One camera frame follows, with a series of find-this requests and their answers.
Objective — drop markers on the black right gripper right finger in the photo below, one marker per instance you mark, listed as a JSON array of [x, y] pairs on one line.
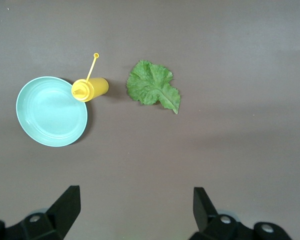
[[210, 225]]

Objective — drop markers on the green lettuce leaf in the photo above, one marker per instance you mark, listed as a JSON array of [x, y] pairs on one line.
[[150, 86]]

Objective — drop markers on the yellow squeeze bottle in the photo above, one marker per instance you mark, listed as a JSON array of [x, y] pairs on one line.
[[88, 90]]

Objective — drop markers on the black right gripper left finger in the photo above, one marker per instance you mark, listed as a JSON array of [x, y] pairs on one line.
[[52, 225]]

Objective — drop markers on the mint green plate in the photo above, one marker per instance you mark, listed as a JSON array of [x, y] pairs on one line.
[[48, 113]]

